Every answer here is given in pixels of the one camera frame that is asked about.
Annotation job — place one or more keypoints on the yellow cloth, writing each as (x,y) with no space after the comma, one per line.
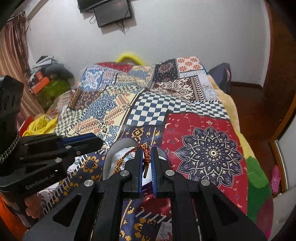
(42,125)

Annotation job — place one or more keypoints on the orange box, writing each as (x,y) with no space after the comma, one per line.
(38,87)

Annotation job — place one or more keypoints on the purple heart-shaped tin box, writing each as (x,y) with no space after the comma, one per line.
(117,151)

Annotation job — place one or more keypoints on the left hand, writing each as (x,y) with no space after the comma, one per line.
(33,206)

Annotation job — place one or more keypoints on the green bag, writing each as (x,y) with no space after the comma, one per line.
(47,95)

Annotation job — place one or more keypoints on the black wall-mounted monitor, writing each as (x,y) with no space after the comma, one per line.
(107,12)

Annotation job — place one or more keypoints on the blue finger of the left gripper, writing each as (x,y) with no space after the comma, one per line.
(88,137)

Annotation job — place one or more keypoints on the grey cloth pile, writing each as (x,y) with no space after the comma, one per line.
(50,67)

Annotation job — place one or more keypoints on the dark purple pillow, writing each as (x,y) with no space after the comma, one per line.
(222,76)

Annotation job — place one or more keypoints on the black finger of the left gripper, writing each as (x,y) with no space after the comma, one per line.
(81,148)

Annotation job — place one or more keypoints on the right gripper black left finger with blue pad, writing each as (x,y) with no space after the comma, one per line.
(126,184)

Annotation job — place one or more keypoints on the pink croc shoe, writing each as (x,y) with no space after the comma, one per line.
(275,179)

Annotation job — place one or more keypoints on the striped brown curtain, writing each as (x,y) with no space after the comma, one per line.
(15,63)

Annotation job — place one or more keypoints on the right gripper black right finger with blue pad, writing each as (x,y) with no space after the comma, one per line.
(166,183)

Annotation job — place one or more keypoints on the colourful patchwork bedspread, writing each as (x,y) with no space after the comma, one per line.
(175,105)

